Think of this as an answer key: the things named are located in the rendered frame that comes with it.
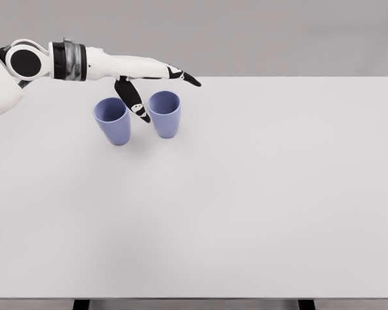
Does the blue plastic cup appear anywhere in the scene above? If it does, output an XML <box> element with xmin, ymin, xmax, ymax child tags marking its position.
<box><xmin>147</xmin><ymin>91</ymin><xmax>182</xmax><ymax>140</ymax></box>
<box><xmin>92</xmin><ymin>97</ymin><xmax>131</xmax><ymax>147</ymax></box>

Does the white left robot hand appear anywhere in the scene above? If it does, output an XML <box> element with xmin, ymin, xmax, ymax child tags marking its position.
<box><xmin>106</xmin><ymin>54</ymin><xmax>202</xmax><ymax>124</ymax></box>

